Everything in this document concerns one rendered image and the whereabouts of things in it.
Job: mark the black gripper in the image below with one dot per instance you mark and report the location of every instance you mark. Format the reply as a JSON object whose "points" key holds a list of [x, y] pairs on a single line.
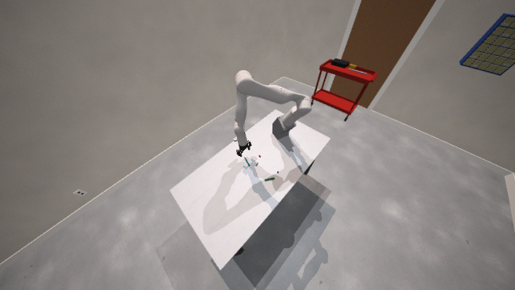
{"points": [[242, 149]]}

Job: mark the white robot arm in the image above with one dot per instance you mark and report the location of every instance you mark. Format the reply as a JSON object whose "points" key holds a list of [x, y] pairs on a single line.
{"points": [[247, 86]]}

